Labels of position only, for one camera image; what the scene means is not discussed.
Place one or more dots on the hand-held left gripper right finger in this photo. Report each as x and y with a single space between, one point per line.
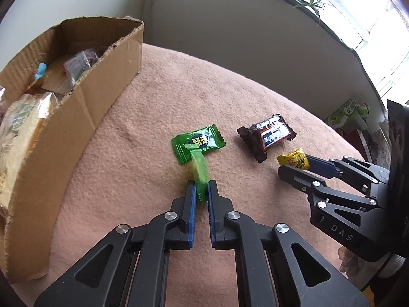
212 211

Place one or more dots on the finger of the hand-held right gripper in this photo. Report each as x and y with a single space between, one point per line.
319 165
297 177

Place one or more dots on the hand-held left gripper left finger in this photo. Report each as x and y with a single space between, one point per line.
191 211

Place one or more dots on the yellow candy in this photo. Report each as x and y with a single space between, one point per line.
294 160

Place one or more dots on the light green candy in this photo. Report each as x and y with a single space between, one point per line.
200 172

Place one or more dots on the cardboard box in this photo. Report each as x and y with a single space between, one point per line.
89 102

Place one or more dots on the person's right hand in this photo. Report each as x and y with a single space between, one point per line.
350 263

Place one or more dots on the dark brown chocolate bar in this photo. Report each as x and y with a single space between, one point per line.
266 137

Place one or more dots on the green printed box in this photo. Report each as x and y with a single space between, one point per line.
350 112

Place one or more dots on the dark green candy packet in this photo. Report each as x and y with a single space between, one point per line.
199 139

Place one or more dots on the pink blanket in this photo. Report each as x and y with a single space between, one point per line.
191 96

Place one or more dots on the green spider plant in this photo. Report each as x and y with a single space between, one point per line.
311 1

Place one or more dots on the clear red-edged date packet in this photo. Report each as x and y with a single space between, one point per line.
93 55
76 67

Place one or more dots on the beige cracker packet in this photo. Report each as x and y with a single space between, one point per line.
19 128

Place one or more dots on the multicoloured candy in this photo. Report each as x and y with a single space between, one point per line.
38 74

